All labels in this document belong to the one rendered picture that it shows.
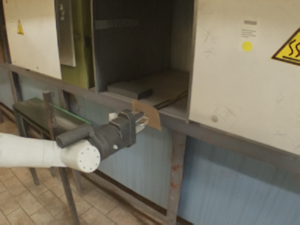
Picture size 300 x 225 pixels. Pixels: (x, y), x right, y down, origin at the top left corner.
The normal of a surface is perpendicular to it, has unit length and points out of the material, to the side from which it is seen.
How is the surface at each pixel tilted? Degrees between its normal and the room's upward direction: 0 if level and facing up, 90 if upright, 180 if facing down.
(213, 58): 90
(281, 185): 90
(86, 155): 70
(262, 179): 90
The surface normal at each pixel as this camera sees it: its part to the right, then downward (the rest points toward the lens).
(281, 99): -0.60, 0.33
